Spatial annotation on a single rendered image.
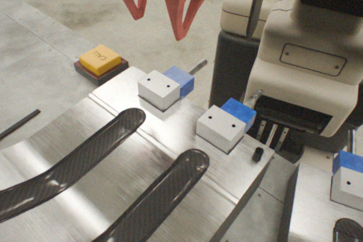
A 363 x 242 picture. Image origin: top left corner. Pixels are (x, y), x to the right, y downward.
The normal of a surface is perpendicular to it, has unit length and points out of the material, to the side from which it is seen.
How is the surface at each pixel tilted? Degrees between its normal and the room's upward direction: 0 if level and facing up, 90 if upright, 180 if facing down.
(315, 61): 98
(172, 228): 3
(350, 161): 0
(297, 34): 31
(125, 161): 4
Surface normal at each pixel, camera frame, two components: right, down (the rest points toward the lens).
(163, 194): 0.02, -0.66
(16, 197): 0.42, -0.80
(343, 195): -0.39, 0.66
